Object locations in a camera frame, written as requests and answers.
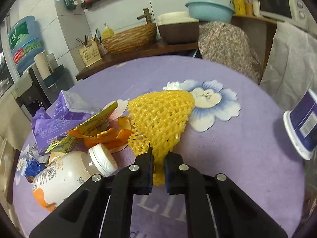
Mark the yellow foam fruit net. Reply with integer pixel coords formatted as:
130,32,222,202
127,90,195,186

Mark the blue paper cup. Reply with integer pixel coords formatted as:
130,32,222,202
283,89,317,161

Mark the orange peel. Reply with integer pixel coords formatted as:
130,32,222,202
68,116,133,151

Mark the green yellow snack packet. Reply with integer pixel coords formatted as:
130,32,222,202
45,101,118,154

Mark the white orange pill bottle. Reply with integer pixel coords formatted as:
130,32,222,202
32,143,118,211

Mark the purple plastic bag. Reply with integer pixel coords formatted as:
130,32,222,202
31,90,100,155

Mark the blue snack wrapper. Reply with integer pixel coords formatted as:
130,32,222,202
24,158,46,183

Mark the wooden chopstick holder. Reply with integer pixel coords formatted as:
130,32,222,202
76,35,102,67

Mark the woven basket sink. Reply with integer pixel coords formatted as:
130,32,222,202
102,23,157,54

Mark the water dispenser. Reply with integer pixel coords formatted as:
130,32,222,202
12,64,64,119

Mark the floral cloth cover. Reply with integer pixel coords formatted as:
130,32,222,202
198,22,262,84

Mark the yellow soap dispenser bottle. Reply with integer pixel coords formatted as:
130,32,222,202
102,23,114,39

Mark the white crinkled cloth cover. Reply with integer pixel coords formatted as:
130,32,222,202
260,22,316,111

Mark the bronze faucet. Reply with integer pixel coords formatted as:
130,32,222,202
137,8,152,24

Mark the light blue plastic basin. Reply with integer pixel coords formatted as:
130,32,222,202
185,1,235,23

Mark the blue water jug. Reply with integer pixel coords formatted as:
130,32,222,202
8,16,45,72

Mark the green hanging packet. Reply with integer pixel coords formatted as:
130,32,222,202
63,0,78,10

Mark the white microwave oven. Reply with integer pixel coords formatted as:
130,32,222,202
258,0,307,30

